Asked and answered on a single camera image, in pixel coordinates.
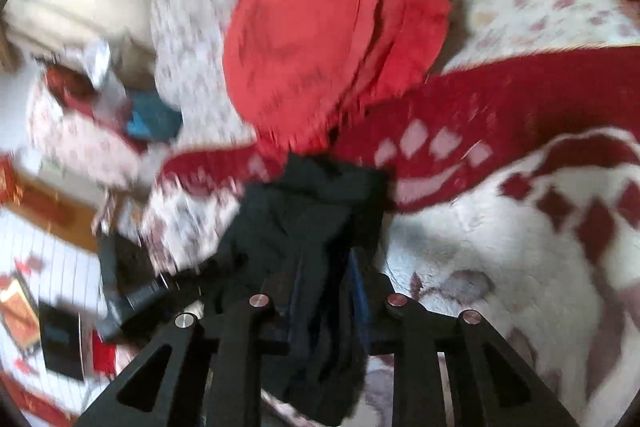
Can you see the black pants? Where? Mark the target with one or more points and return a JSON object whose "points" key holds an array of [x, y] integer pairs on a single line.
{"points": [[300, 229]]}

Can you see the red white floral fleece blanket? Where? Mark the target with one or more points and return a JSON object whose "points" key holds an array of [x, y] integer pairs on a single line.
{"points": [[515, 192]]}

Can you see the blue plastic bag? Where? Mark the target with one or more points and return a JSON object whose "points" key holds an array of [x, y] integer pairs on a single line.
{"points": [[151, 119]]}

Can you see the red heart ruffled pillow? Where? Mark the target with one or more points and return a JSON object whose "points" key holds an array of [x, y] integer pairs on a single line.
{"points": [[296, 70]]}

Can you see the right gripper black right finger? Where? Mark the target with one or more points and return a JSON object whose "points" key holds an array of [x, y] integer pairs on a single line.
{"points": [[447, 370]]}

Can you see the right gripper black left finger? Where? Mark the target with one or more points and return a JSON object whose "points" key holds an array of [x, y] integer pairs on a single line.
{"points": [[206, 372]]}

